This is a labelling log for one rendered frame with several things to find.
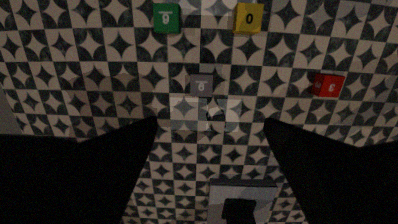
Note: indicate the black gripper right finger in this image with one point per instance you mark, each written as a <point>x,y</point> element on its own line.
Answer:
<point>333,182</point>

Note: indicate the green block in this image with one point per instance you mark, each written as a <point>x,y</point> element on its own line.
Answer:
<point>167,18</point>

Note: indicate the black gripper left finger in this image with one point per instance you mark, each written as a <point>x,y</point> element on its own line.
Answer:
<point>96,176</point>

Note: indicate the yellow block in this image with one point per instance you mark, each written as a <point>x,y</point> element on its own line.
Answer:
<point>247,18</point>

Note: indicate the red block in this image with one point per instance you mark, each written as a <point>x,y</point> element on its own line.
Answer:
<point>327,85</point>

